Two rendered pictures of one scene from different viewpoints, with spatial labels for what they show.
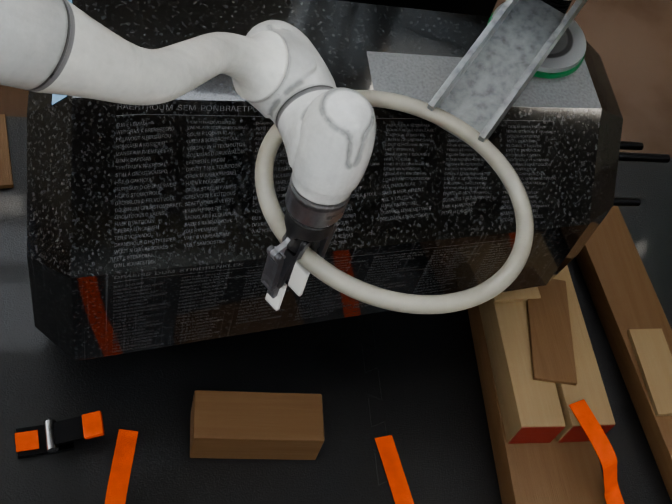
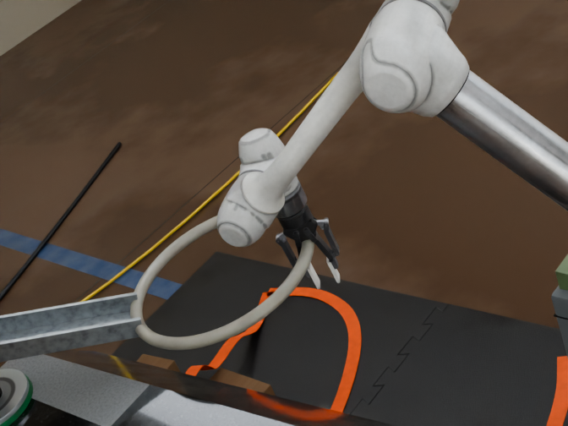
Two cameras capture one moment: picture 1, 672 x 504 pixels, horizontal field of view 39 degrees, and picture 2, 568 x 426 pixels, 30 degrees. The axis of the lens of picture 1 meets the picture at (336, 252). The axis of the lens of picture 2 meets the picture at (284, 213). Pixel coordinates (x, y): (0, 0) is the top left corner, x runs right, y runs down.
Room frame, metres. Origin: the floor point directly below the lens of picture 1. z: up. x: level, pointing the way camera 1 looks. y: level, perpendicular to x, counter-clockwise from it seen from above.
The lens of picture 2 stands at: (1.51, 2.04, 2.30)
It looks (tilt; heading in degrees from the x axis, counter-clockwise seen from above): 31 degrees down; 253
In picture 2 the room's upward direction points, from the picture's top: 23 degrees counter-clockwise
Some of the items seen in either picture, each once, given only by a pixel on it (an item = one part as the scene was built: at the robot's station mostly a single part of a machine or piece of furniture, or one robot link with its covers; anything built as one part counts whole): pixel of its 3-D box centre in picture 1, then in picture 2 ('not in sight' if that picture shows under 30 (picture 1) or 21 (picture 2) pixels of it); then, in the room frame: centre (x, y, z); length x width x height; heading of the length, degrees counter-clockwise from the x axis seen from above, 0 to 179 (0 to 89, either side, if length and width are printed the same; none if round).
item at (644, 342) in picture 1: (658, 371); not in sight; (1.50, -0.91, 0.09); 0.25 x 0.10 x 0.01; 24
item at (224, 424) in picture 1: (256, 425); not in sight; (0.97, 0.04, 0.07); 0.30 x 0.12 x 0.12; 110
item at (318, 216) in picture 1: (317, 195); (286, 199); (0.88, 0.05, 1.08); 0.09 x 0.09 x 0.06
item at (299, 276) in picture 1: (298, 278); (313, 275); (0.89, 0.04, 0.85); 0.03 x 0.01 x 0.07; 59
